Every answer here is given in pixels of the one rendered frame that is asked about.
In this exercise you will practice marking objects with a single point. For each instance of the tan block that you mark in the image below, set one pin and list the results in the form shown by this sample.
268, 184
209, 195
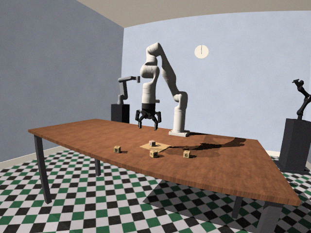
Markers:
152, 143
117, 149
186, 154
153, 153

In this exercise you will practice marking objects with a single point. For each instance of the tan flat mat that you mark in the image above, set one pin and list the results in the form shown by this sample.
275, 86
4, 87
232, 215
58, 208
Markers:
158, 147

